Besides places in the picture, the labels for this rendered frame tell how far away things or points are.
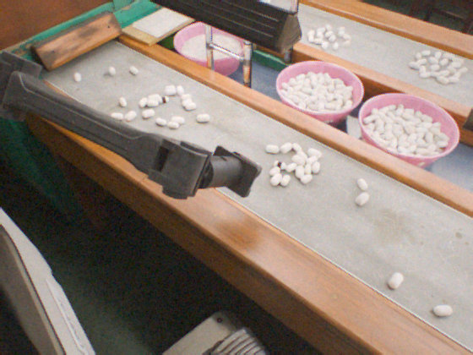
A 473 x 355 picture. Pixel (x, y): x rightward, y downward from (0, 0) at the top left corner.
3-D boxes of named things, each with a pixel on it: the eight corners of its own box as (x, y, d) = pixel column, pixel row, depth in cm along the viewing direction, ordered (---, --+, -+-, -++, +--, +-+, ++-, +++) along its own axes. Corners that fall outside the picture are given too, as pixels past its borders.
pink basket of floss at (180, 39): (251, 82, 128) (252, 58, 121) (176, 85, 127) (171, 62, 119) (244, 42, 145) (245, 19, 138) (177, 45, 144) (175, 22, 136)
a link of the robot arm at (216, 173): (203, 195, 59) (214, 163, 58) (172, 178, 62) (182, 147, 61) (225, 192, 65) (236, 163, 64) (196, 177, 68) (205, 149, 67)
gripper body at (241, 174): (222, 144, 73) (201, 143, 66) (263, 168, 68) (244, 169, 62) (209, 172, 74) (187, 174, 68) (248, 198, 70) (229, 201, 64)
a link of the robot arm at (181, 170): (-27, 104, 64) (-8, 46, 63) (2, 109, 69) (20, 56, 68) (176, 208, 53) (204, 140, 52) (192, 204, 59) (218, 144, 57)
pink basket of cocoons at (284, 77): (351, 145, 108) (360, 121, 101) (265, 128, 113) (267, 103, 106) (359, 92, 124) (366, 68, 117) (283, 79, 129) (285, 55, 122)
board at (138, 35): (149, 46, 126) (149, 43, 125) (121, 33, 132) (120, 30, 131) (210, 11, 143) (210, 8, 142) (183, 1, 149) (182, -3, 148)
